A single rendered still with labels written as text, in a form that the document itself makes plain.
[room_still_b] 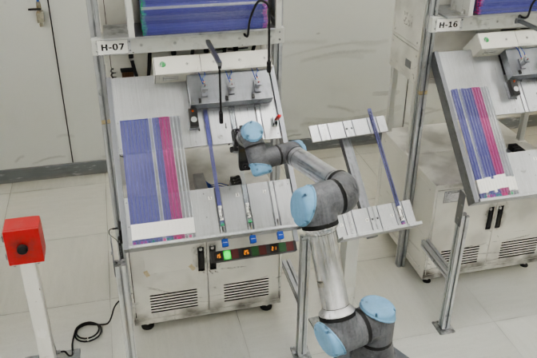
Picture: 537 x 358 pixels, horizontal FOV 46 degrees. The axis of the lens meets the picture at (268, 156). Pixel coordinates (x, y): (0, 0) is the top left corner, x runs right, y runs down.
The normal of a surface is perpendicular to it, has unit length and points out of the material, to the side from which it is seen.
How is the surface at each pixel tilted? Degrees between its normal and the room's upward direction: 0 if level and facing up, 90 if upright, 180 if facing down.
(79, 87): 90
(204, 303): 90
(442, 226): 90
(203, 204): 43
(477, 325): 0
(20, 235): 90
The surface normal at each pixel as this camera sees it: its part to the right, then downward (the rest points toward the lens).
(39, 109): 0.24, 0.45
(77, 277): 0.00, -0.88
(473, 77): 0.18, -0.32
